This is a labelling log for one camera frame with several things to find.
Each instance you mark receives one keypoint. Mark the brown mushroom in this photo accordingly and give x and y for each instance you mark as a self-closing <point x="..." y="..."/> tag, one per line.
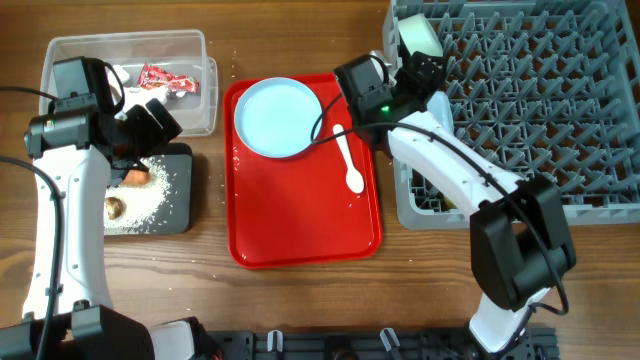
<point x="115" y="207"/>

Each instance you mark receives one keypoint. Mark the light blue bowl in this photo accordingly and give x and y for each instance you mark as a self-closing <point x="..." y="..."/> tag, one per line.
<point x="439" y="105"/>

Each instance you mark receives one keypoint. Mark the yellow cup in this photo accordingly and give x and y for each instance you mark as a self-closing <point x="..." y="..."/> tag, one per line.
<point x="449" y="203"/>

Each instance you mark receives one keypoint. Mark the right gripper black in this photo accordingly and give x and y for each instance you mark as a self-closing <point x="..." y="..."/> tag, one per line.
<point x="421" y="89"/>

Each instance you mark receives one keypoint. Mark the white plastic spoon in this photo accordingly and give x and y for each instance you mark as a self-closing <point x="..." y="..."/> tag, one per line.
<point x="354" y="179"/>

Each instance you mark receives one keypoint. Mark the pile of white rice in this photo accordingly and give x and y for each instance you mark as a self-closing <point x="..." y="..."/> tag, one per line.
<point x="143" y="203"/>

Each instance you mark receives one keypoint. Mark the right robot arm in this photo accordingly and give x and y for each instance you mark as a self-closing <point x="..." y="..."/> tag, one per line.
<point x="520" y="241"/>

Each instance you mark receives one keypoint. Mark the light blue plate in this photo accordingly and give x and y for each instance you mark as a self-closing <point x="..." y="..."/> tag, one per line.
<point x="277" y="117"/>

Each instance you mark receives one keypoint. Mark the orange carrot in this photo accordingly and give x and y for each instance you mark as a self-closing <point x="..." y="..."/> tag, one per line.
<point x="135" y="178"/>

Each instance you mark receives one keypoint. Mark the white tissue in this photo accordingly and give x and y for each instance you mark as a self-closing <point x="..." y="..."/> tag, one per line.
<point x="118" y="81"/>

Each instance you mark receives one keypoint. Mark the clear plastic waste bin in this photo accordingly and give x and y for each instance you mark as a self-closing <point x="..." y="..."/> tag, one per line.
<point x="180" y="52"/>

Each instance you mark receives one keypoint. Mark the mint green bowl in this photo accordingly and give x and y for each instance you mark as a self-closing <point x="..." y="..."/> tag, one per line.
<point x="418" y="35"/>

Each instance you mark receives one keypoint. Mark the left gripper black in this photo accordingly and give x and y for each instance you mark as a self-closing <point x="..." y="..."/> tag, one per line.
<point x="155" y="137"/>

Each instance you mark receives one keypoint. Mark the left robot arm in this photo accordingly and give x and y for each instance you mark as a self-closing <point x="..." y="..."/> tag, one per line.
<point x="87" y="141"/>

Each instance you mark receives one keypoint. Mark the red snack wrapper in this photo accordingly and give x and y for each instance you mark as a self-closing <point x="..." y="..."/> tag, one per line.
<point x="152" y="77"/>

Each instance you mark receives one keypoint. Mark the red plastic tray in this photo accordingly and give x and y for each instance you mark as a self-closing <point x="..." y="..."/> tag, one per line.
<point x="299" y="210"/>

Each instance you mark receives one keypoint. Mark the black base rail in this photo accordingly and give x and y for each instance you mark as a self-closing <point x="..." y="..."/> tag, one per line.
<point x="429" y="344"/>

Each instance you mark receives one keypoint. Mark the black waste tray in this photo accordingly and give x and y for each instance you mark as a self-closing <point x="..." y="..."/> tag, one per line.
<point x="179" y="165"/>

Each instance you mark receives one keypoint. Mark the grey-blue dishwasher rack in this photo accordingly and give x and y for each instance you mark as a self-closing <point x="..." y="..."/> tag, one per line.
<point x="546" y="88"/>

